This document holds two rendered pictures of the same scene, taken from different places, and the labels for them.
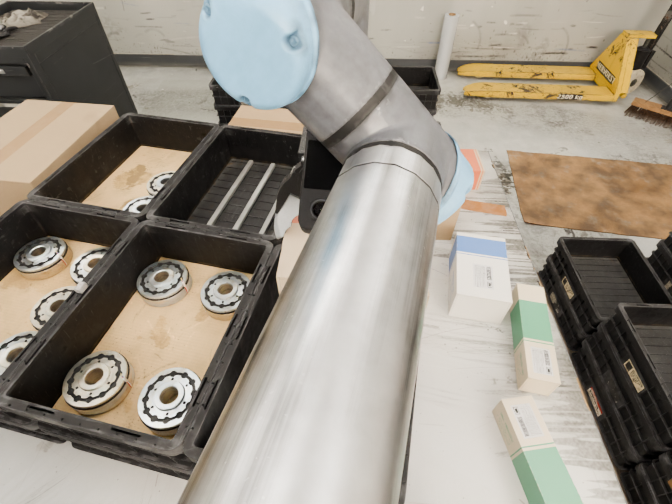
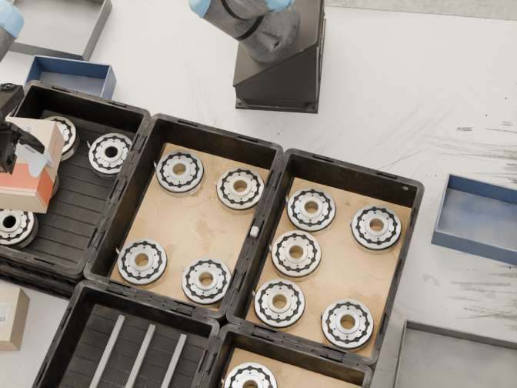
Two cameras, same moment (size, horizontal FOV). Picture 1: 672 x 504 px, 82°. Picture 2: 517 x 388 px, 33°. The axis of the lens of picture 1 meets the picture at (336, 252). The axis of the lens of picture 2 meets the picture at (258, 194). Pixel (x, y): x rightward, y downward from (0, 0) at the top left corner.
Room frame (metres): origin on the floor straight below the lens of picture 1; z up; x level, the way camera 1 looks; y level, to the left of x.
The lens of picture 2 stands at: (1.10, 0.61, 2.53)
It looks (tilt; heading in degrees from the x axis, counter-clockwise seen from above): 64 degrees down; 191
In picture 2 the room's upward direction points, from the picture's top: 7 degrees counter-clockwise
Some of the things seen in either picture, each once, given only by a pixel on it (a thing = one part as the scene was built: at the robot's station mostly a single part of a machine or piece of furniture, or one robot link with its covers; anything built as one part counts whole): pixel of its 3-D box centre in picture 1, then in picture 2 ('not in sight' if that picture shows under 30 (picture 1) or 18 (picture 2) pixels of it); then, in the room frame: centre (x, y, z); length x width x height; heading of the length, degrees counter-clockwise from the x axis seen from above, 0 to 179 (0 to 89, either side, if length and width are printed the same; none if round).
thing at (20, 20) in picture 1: (21, 16); not in sight; (2.07, 1.51, 0.88); 0.29 x 0.22 x 0.03; 177
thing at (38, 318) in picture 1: (59, 307); (296, 252); (0.42, 0.54, 0.86); 0.10 x 0.10 x 0.01
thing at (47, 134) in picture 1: (47, 164); not in sight; (0.98, 0.88, 0.80); 0.40 x 0.30 x 0.20; 172
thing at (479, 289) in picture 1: (477, 276); not in sight; (0.59, -0.35, 0.75); 0.20 x 0.12 x 0.09; 168
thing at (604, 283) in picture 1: (601, 294); not in sight; (0.89, -1.04, 0.26); 0.40 x 0.30 x 0.23; 177
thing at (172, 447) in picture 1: (157, 312); (186, 212); (0.37, 0.31, 0.92); 0.40 x 0.30 x 0.02; 167
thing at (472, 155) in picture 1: (453, 168); not in sight; (1.05, -0.38, 0.74); 0.16 x 0.12 x 0.07; 88
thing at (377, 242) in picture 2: not in sight; (376, 226); (0.35, 0.70, 0.86); 0.10 x 0.10 x 0.01
